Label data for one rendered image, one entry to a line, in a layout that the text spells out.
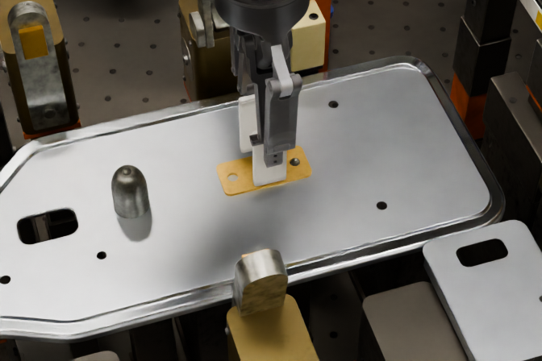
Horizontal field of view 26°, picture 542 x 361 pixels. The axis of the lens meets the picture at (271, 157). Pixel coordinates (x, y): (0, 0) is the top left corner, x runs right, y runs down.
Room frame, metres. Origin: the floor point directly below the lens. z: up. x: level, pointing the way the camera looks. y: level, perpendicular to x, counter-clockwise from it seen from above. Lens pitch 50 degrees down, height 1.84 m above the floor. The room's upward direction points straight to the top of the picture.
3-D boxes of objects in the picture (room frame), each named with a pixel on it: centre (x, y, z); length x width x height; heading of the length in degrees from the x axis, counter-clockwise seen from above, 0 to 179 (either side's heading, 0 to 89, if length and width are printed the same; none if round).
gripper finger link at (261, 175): (0.67, 0.00, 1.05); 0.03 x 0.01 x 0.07; 107
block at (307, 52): (0.83, -0.03, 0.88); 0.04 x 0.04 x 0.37; 18
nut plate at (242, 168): (0.69, 0.01, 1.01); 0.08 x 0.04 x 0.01; 107
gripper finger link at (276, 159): (0.65, 0.00, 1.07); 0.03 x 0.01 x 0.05; 17
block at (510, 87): (0.75, -0.25, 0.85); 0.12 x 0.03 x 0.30; 18
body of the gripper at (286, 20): (0.69, 0.01, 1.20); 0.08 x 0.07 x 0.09; 17
